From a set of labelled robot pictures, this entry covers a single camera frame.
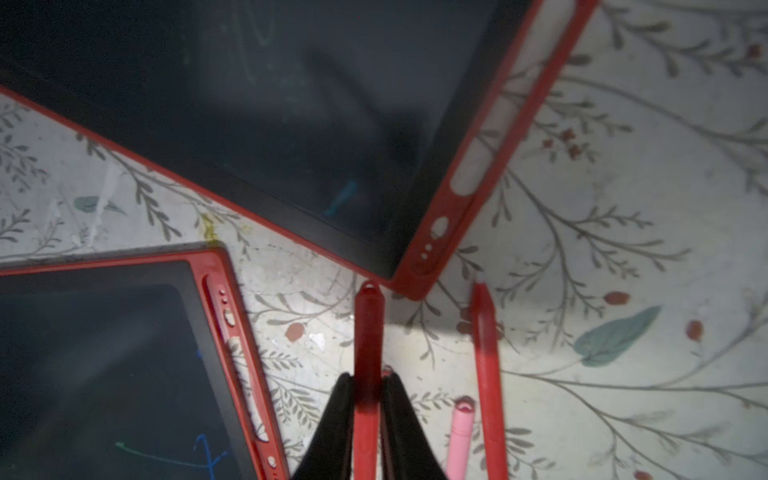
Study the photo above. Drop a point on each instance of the red tablet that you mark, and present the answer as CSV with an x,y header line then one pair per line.
x,y
343,125
142,367

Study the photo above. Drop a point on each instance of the red stylus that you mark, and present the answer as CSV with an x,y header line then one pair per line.
x,y
368,345
485,342

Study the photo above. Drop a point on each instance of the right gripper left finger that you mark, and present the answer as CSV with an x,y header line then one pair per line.
x,y
329,455

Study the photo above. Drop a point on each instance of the pink stylus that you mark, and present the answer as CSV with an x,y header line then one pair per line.
x,y
460,438

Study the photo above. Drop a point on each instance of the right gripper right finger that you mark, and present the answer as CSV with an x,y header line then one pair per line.
x,y
406,453

